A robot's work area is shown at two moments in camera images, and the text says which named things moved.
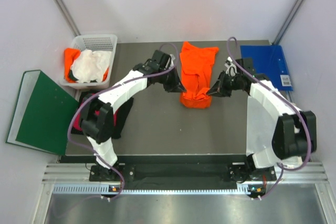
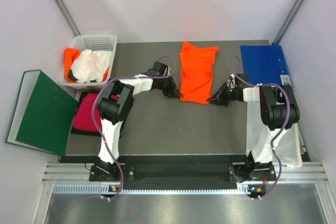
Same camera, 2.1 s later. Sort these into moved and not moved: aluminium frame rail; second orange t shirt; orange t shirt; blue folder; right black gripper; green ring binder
Moved: right black gripper; orange t shirt
Not moved: blue folder; green ring binder; aluminium frame rail; second orange t shirt
